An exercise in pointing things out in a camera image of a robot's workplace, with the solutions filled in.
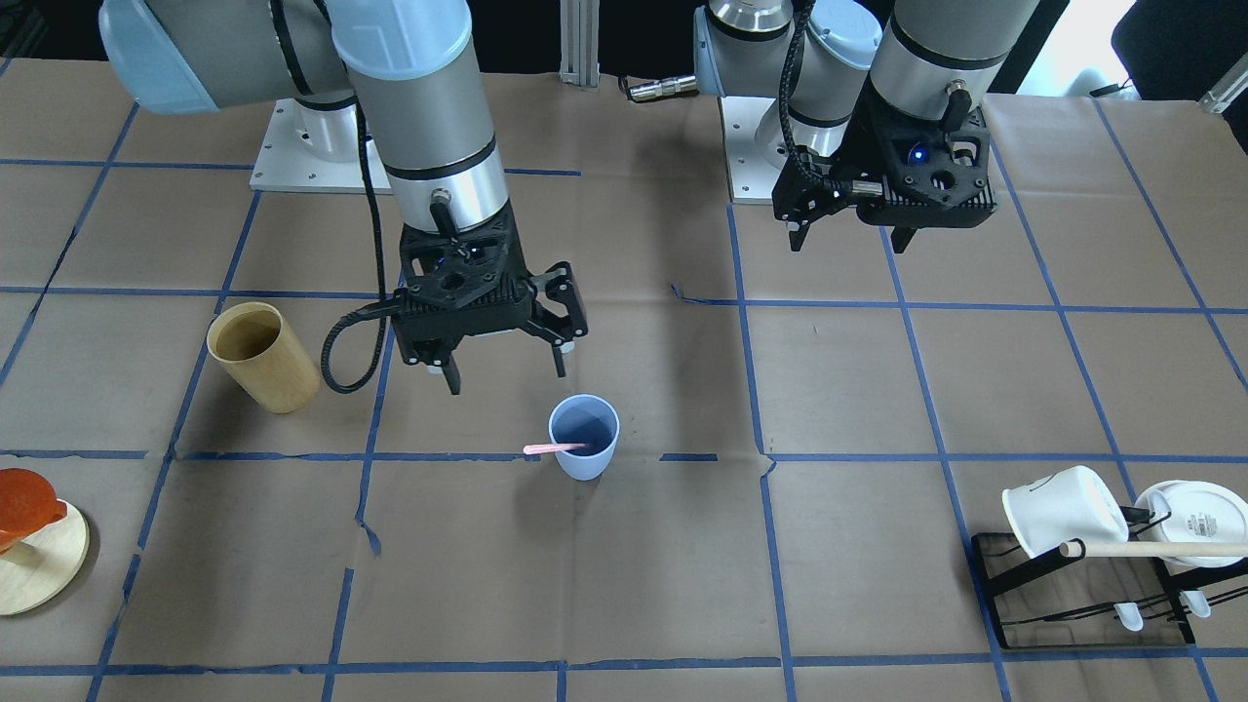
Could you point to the black mug rack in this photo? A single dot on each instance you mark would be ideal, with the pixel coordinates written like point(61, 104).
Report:
point(1057, 602)

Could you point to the bamboo cylinder holder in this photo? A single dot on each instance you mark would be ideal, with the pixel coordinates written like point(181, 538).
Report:
point(258, 348)

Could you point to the aluminium frame post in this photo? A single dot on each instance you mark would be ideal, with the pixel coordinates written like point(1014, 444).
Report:
point(579, 40)

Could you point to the wooden rack dowel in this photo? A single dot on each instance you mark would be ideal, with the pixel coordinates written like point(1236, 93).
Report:
point(1077, 548)

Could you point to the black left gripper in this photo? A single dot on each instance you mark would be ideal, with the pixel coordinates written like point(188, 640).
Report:
point(860, 137)

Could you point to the white upside-down cup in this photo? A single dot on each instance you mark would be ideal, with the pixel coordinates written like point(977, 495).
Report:
point(1188, 511)

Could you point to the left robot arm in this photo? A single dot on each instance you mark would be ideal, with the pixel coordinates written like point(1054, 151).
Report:
point(815, 57)

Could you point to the white mug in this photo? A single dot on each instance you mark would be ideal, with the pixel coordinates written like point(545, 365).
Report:
point(1071, 504)

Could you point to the orange cup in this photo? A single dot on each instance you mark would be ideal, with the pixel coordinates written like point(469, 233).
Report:
point(28, 503)

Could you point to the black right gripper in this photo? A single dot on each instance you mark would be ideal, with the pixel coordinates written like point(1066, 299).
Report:
point(559, 300)

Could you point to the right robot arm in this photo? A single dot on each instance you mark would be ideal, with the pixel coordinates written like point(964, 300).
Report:
point(407, 73)

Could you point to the light blue cup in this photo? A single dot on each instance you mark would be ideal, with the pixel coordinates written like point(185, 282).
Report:
point(584, 419)

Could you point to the round wooden cup stand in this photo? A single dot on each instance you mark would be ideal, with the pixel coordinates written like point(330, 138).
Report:
point(39, 566)

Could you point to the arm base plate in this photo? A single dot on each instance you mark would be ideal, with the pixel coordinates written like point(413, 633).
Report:
point(310, 147)
point(752, 142)

